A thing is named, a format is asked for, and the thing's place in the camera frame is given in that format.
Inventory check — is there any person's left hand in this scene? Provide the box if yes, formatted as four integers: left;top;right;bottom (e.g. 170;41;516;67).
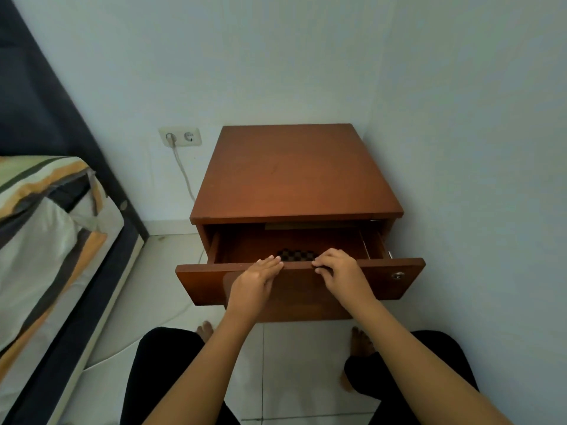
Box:
225;256;284;323

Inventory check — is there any person's right hand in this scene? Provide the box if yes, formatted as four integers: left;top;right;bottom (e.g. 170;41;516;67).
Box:
312;249;377;308

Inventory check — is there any brown wooden drawer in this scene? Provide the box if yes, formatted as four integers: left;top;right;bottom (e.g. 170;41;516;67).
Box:
175;226;426;323

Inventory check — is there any person's right forearm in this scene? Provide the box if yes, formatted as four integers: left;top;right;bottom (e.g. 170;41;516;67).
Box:
352;294;515;425

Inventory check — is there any person's left forearm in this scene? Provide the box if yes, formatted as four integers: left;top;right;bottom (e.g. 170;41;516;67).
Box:
143;307;260;425

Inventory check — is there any black checkered pouch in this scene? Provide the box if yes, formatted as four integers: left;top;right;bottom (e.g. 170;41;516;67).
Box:
277;249;319;262

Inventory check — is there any person's right foot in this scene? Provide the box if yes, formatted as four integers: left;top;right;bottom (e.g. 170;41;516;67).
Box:
340;326;378;393

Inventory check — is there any brown wooden nightstand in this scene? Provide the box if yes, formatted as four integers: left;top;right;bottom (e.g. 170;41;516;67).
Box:
190;124;405;264

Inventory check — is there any person's right leg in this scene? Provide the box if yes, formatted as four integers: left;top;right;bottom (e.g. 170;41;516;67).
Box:
344;330;481;425

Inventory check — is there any person's leg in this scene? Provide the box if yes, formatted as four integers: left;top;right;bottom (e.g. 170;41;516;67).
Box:
344;330;481;425
120;327;242;425

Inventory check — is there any person's left leg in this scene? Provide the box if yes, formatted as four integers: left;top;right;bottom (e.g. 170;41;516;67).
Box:
120;327;242;425

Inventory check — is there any striped bedsheet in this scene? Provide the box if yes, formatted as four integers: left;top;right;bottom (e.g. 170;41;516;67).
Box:
0;156;110;380

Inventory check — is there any white power cable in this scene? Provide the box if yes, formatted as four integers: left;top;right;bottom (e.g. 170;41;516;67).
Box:
82;142;209;372

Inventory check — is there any white double wall socket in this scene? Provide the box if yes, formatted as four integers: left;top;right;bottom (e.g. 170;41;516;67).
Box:
159;126;203;148

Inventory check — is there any dark blue bed frame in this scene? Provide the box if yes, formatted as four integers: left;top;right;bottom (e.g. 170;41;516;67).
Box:
0;0;150;425

